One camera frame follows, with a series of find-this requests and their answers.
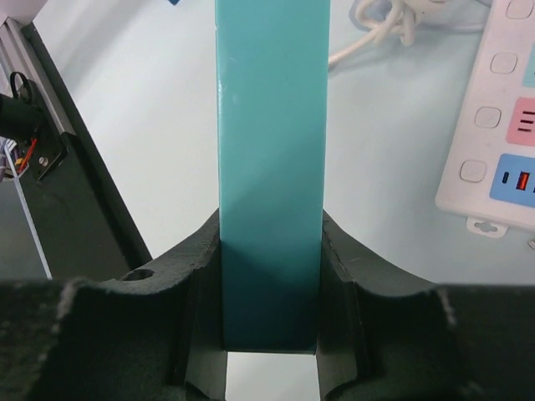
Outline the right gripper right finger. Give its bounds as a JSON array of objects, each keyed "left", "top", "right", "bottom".
[{"left": 316, "top": 216, "right": 534, "bottom": 400}]

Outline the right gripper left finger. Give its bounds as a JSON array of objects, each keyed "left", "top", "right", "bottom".
[{"left": 1, "top": 215, "right": 227, "bottom": 400}]

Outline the white long power strip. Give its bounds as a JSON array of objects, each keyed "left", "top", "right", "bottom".
[{"left": 435, "top": 1, "right": 534, "bottom": 238}]

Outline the teal rectangular power strip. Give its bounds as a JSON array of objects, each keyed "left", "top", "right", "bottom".
[{"left": 216, "top": 1, "right": 330, "bottom": 353}]

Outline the white power cable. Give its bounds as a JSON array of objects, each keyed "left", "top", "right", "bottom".
[{"left": 327, "top": 0, "right": 494, "bottom": 68}]

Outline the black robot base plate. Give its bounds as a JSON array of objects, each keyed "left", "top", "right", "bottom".
[{"left": 22, "top": 24, "right": 152, "bottom": 282}]

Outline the aluminium frame rail left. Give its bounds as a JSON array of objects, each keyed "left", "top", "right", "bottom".
[{"left": 1, "top": 18, "right": 76, "bottom": 135}]

